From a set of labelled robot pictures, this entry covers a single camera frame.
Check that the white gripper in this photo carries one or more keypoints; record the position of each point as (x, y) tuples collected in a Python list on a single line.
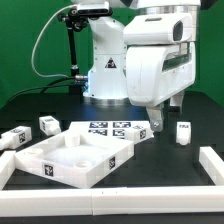
[(154, 74)]

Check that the white square tabletop part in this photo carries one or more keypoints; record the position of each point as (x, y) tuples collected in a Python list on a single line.
[(77, 159)]

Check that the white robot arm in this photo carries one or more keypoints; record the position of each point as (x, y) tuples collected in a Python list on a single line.
[(135, 23)]

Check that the white right fence wall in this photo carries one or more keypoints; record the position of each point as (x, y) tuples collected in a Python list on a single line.
[(212, 164)]

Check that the white fence wall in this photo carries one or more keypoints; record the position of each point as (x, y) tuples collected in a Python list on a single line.
[(7, 167), (107, 201), (212, 164)]

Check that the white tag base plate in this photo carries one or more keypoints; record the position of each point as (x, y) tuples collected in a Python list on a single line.
[(106, 128)]

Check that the white front fence wall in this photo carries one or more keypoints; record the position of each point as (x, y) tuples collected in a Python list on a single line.
[(107, 201)]

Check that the grey camera on mount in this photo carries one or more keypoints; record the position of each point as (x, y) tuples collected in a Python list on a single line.
[(94, 9)]

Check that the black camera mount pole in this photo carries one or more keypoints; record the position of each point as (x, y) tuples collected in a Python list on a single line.
[(74, 23)]

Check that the white left fence wall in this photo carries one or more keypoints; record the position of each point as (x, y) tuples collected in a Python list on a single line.
[(7, 167)]

